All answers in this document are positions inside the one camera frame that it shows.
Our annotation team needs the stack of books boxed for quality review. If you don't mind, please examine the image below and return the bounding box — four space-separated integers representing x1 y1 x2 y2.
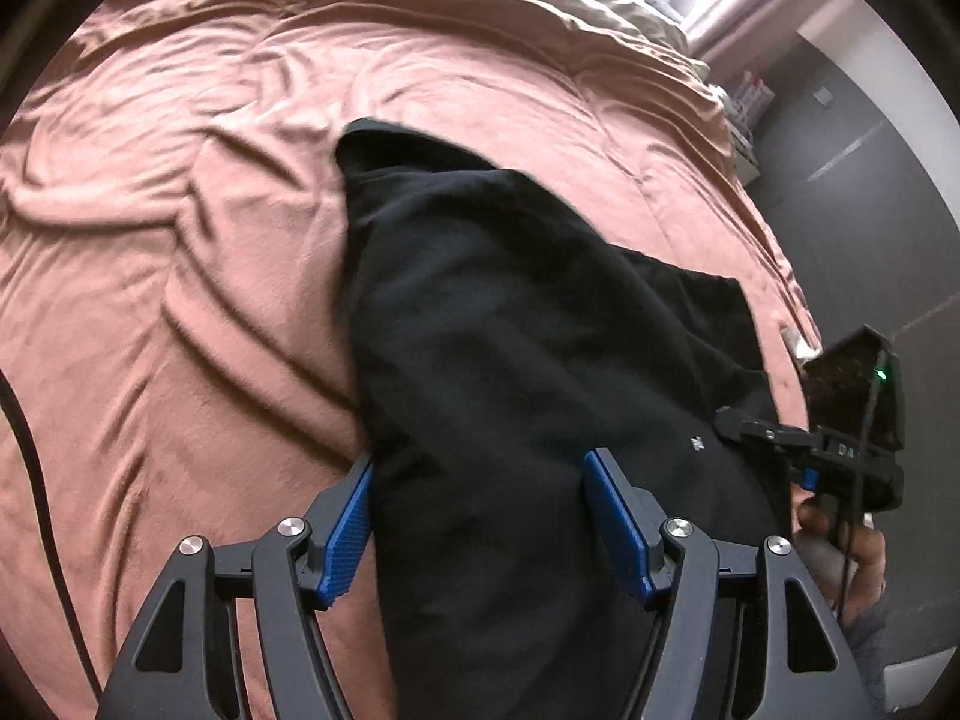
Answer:
718 67 775 182

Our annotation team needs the black jacket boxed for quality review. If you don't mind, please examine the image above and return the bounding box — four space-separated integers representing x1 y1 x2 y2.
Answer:
334 118 800 720

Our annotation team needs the person's right hand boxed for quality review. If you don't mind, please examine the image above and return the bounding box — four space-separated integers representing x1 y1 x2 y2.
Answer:
795 491 890 616

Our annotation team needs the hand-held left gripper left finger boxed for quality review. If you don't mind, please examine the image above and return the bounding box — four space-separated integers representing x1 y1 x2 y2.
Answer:
96 452 376 720

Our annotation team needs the person's right forearm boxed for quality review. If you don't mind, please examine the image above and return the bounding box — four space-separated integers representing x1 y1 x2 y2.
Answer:
838 583 897 717

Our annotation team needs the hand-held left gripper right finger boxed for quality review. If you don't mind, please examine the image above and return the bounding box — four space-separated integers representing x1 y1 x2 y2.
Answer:
583 448 875 720

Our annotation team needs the salmon fleece blanket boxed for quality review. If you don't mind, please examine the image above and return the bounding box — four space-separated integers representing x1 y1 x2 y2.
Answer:
0 0 822 720

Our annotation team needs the thick black braided cable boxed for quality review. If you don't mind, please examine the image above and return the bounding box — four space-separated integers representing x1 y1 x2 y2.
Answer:
0 373 104 700

